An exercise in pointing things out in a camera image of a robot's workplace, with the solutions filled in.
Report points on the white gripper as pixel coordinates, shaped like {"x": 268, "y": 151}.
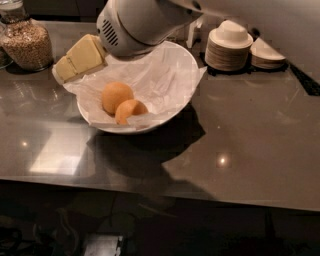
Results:
{"x": 111, "y": 33}

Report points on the orange fruit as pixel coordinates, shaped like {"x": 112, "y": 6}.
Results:
{"x": 129, "y": 108}
{"x": 114, "y": 94}

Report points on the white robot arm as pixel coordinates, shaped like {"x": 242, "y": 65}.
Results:
{"x": 293, "y": 26}

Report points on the white bowl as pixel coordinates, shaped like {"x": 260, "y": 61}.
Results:
{"x": 176, "y": 96}

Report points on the glass jar with grains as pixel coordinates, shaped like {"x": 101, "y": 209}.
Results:
{"x": 26, "y": 42}

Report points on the orange fruit front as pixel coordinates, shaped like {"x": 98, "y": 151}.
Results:
{"x": 129, "y": 108}

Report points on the white paper liner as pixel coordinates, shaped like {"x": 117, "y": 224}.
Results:
{"x": 163, "y": 80}

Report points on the glass jar at left edge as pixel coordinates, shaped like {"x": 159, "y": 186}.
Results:
{"x": 5, "y": 60}

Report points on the large stack paper bowls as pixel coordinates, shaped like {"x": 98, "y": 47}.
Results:
{"x": 228, "y": 47}

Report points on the small stack paper bowls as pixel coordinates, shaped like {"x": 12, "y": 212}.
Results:
{"x": 264, "y": 56}

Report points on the white stand frame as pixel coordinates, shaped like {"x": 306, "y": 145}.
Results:
{"x": 194, "y": 32}

